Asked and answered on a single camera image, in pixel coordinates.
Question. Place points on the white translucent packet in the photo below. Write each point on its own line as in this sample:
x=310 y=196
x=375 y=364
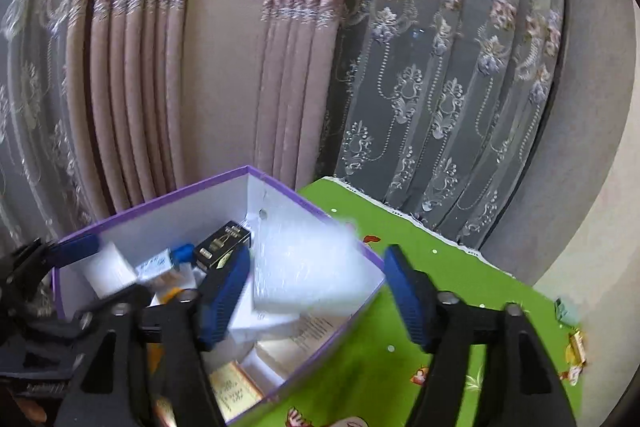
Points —
x=310 y=262

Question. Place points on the small blue white box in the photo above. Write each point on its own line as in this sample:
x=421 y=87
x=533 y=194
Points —
x=155 y=264

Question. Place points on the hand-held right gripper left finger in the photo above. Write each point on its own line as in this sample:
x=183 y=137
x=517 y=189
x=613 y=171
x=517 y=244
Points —
x=225 y=302

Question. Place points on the pink pleated curtain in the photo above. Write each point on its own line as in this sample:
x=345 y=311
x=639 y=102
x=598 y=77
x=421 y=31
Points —
x=225 y=57

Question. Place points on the beige printed booklet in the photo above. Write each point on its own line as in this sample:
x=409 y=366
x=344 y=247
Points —
x=235 y=389

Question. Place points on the black gold box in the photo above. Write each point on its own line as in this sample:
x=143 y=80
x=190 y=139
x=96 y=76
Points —
x=220 y=247

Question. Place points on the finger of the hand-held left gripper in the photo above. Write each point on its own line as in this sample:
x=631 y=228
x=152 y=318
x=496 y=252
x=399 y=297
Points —
x=75 y=248
x=127 y=294

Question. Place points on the teal plastic clip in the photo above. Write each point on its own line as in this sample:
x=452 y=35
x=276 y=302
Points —
x=565 y=312

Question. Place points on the white block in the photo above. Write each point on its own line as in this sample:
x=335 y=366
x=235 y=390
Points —
x=110 y=269

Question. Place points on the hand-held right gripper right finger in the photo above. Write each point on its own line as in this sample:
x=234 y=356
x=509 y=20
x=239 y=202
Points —
x=407 y=302

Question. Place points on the purple cardboard box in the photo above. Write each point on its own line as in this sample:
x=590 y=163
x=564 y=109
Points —
x=200 y=212

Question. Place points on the green printed desktop cloth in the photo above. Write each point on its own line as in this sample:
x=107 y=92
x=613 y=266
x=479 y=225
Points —
x=475 y=272

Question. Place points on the gold candy wrapper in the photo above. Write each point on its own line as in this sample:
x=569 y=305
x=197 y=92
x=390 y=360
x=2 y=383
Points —
x=576 y=347

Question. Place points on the white flat box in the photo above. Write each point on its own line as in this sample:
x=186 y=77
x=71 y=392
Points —
x=260 y=329

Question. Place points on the cream printed box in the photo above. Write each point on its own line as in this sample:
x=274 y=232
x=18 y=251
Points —
x=310 y=342

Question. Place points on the orange white medicine box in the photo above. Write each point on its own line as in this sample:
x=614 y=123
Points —
x=172 y=288

